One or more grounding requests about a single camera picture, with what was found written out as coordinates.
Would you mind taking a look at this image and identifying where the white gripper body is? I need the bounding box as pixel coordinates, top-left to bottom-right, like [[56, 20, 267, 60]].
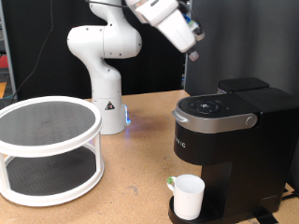
[[125, 0, 198, 54]]

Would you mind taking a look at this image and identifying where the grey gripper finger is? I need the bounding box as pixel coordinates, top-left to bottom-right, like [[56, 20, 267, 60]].
[[188, 49, 201, 63]]

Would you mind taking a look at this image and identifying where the black Keurig coffee machine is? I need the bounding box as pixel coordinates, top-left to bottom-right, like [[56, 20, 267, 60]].
[[168, 87, 299, 224]]

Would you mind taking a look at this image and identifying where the white mug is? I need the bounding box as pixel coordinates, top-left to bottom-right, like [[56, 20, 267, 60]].
[[165, 174, 206, 221]]

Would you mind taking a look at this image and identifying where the white two-tier turntable shelf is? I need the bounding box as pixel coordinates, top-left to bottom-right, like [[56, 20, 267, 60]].
[[0, 95, 106, 208]]

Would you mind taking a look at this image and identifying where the vertical metal rack rail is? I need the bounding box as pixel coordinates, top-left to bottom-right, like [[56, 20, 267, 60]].
[[181, 0, 192, 91]]

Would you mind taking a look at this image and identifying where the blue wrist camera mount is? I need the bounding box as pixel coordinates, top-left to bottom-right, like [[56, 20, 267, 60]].
[[181, 11, 206, 42]]

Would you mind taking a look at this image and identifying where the black camera cable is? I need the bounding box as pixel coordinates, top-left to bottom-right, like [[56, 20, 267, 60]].
[[85, 0, 130, 9]]

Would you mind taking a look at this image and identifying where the black hanging wall cable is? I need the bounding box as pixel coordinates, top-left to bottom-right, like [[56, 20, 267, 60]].
[[12, 0, 54, 102]]

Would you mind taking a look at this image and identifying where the black Keurig power cord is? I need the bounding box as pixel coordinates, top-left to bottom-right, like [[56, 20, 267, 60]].
[[280, 186, 299, 202]]

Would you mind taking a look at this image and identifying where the grey metal frame post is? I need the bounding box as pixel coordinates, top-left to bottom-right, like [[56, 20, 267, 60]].
[[0, 0, 17, 97]]

